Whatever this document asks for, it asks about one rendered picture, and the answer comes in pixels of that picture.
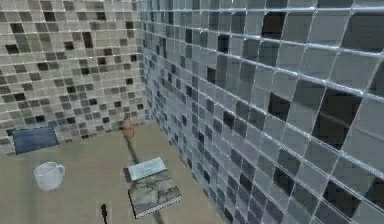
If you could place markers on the pale blue small book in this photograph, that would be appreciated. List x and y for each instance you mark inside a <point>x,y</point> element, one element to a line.
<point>146,168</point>

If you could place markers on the grey picture cover book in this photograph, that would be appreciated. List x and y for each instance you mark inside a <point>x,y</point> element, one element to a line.
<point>153,194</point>

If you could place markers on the white mug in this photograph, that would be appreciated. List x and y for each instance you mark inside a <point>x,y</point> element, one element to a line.
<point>48,176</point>

